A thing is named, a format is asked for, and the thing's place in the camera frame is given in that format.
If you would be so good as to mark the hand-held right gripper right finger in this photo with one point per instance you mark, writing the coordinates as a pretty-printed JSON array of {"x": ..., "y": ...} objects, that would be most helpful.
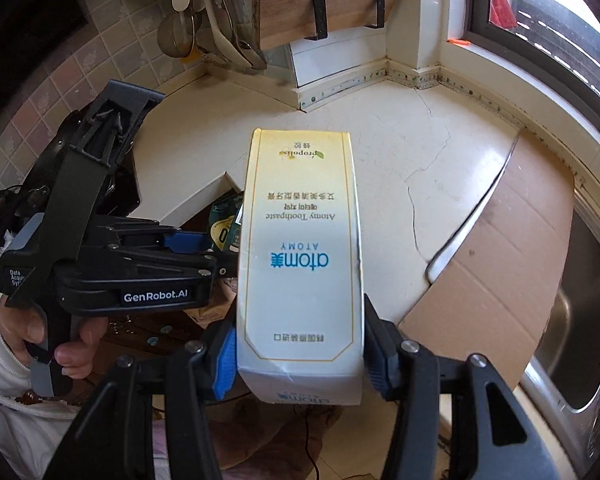
[{"x": 375, "y": 360}]

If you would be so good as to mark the dark framed window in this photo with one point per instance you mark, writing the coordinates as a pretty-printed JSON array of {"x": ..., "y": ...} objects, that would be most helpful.
[{"x": 480, "y": 10}]

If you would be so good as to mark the person's left hand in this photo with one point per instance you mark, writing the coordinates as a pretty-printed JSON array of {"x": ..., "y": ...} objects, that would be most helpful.
[{"x": 75, "y": 355}]

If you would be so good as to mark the metal skimmer ladle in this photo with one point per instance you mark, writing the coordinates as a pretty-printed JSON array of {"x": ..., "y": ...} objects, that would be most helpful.
[{"x": 177, "y": 37}]

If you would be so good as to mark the wooden cutting board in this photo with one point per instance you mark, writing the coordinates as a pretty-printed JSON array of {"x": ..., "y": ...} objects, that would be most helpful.
[{"x": 290, "y": 5}]

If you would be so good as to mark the red cloth outside window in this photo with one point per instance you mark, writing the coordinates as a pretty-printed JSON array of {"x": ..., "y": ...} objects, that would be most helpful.
[{"x": 502, "y": 7}]

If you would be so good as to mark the flat cardboard sheet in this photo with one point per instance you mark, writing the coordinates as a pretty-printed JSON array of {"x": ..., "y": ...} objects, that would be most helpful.
[{"x": 490, "y": 270}]

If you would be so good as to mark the orange clip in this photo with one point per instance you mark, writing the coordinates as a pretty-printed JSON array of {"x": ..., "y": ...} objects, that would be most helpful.
[{"x": 457, "y": 41}]

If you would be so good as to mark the stainless steel sink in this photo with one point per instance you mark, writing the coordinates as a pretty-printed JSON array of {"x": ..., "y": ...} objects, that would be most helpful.
[{"x": 580, "y": 350}]

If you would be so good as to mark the white slotted spatula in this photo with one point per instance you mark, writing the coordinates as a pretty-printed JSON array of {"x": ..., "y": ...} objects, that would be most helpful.
[{"x": 215, "y": 25}]

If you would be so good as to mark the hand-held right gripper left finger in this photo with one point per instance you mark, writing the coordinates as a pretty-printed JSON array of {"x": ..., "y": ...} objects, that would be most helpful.
[{"x": 225, "y": 365}]

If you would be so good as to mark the yellow white toothpaste box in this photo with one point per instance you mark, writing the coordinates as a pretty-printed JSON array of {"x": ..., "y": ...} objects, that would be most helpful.
[{"x": 300, "y": 240}]

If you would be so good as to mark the steel ladle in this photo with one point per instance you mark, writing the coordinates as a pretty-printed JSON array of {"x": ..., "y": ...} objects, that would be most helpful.
[{"x": 250, "y": 57}]

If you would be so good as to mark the green red snack packet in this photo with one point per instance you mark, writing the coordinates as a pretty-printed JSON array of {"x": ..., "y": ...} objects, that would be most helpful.
[{"x": 225, "y": 225}]

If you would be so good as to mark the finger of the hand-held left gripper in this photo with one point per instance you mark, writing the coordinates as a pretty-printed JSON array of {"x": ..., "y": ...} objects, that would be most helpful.
[
  {"x": 185, "y": 242},
  {"x": 180, "y": 265}
]

